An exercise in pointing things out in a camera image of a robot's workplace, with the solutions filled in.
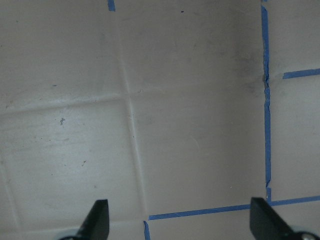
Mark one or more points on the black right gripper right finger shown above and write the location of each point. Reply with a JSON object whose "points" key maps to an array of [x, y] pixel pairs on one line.
{"points": [[266, 224]]}

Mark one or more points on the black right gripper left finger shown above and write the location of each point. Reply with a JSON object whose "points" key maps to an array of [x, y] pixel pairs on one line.
{"points": [[96, 225]]}

